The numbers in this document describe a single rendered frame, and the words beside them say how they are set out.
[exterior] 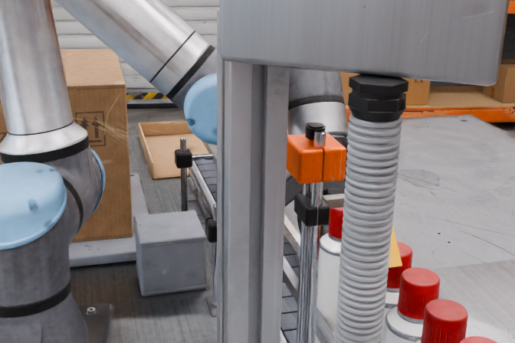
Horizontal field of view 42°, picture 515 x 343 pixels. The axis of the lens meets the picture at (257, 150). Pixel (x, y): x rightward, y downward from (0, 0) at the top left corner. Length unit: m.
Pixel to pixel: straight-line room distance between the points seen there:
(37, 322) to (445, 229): 0.77
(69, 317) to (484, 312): 0.54
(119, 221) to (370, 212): 0.79
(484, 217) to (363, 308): 0.95
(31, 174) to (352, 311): 0.50
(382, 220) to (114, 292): 0.70
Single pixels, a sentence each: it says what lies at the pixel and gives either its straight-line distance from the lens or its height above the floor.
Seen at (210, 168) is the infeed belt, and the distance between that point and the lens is 1.39.
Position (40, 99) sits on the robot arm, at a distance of 0.89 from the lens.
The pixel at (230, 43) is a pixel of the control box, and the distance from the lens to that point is 0.43.
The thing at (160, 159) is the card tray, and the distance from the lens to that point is 1.58.
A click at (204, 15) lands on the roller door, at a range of 4.96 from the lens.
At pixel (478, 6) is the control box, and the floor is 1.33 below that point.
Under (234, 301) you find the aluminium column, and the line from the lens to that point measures 0.55.
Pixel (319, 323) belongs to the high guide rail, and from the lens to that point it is 0.75.
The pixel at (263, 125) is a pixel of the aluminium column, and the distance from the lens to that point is 0.50.
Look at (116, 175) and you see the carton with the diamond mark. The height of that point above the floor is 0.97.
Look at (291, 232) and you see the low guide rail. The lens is 1.04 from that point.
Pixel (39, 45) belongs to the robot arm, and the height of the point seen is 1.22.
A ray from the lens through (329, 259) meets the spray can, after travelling 0.73.
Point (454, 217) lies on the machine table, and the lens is 1.37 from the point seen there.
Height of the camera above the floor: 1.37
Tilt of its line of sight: 19 degrees down
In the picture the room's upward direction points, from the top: 1 degrees clockwise
